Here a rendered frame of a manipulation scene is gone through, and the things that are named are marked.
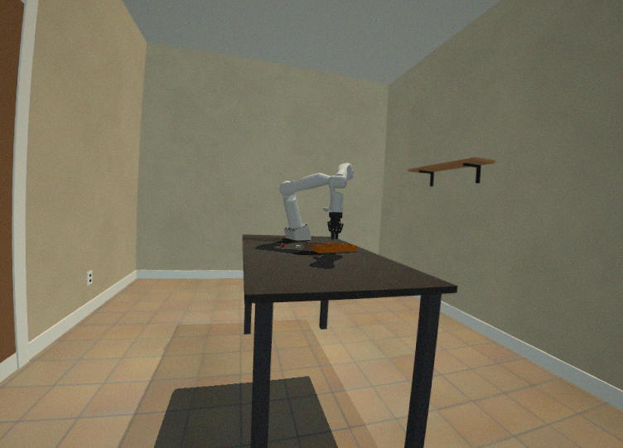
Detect orange labelled bins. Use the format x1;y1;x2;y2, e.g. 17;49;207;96
312;243;357;253

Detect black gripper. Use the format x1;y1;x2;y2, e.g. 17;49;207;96
327;212;344;240

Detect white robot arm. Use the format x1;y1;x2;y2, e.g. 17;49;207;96
279;163;354;229

